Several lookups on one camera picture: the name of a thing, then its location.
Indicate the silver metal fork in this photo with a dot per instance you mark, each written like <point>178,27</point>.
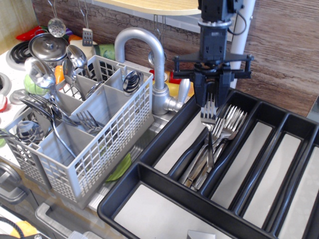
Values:
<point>208,118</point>

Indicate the silver spoon back compartment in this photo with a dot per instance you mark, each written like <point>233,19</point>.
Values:
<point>78,58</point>

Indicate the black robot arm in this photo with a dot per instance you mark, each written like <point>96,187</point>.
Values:
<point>217,10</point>

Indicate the silver ladle front left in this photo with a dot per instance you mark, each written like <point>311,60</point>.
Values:
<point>29,132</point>

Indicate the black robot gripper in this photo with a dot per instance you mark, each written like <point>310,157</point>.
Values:
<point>212,61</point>

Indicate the fork pile in tray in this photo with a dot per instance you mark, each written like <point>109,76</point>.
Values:
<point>227,126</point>

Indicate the black cutlery tray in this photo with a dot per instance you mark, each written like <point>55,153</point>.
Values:
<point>264,185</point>

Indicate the green plate in sink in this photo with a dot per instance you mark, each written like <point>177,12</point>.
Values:
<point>120,169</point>

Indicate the white shelf pole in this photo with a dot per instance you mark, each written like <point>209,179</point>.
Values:
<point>238,42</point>

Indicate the large silver spoon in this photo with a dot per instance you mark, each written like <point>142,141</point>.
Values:
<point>42,75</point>

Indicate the black stove coil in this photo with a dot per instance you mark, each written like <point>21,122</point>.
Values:
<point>21,52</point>

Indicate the red and yellow toy bottles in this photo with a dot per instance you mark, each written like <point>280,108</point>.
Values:
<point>173,84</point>

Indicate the silver spoon near faucet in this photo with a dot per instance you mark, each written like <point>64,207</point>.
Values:
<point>132,82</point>

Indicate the forks in basket middle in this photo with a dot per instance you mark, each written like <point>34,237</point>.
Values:
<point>49,109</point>

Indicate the wooden shelf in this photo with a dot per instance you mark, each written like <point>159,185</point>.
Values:
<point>158,7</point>

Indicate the hanging mini spatula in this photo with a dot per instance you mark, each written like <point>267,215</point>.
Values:
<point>87,33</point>

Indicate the red toy pepper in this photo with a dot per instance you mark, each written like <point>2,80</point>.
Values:
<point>30,34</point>

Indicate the green toy vegetable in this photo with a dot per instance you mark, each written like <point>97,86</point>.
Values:
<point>32,88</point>

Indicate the steel pot with lid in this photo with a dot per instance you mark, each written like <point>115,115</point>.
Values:
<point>48,48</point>

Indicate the hanging small strainer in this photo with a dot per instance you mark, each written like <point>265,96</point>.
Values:
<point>56,26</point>

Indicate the silver sink faucet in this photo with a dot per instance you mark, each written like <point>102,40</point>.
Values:
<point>162,102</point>

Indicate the grey plastic cutlery basket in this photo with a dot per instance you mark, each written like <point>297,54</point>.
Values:
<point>74,163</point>

